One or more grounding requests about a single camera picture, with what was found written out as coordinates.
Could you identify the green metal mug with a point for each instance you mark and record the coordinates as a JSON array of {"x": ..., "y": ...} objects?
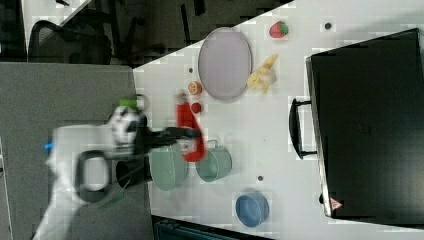
[{"x": 216, "y": 164}]

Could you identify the lavender round plate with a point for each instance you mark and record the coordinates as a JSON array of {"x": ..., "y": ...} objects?
[{"x": 224, "y": 64}]

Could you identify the green oval strainer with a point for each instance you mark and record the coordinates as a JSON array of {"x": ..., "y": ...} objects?
[{"x": 168, "y": 168}]

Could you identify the large black cylinder container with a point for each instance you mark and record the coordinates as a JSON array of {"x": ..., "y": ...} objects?
[{"x": 132, "y": 173}]

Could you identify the orange slice toy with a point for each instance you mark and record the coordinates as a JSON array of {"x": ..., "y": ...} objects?
[{"x": 195, "y": 88}]

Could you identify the large red strawberry toy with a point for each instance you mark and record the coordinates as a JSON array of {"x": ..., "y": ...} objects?
[{"x": 278, "y": 30}]

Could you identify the small red strawberry toy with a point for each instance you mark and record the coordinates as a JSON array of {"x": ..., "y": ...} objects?
[{"x": 196, "y": 107}]

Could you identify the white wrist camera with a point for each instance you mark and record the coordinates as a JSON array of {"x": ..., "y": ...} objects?
[{"x": 124, "y": 122}]

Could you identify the green lime toy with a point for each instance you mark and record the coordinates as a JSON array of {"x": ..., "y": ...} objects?
[{"x": 131, "y": 103}]

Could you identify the black office chair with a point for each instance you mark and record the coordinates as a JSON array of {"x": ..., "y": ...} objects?
[{"x": 50, "y": 43}]

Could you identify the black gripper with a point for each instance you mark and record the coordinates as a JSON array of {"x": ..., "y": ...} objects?
[{"x": 146, "y": 139}]

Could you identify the black toaster oven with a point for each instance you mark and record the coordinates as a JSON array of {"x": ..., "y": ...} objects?
[{"x": 367, "y": 110}]

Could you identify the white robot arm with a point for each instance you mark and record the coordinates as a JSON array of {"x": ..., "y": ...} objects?
[{"x": 87, "y": 160}]

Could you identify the red ketchup bottle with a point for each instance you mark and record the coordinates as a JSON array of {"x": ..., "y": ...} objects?
[{"x": 192, "y": 145}]

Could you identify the yellow banana toy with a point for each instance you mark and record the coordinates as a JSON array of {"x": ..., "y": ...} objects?
[{"x": 263, "y": 77}]

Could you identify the blue bowl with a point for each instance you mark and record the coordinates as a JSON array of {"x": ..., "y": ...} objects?
[{"x": 252, "y": 209}]

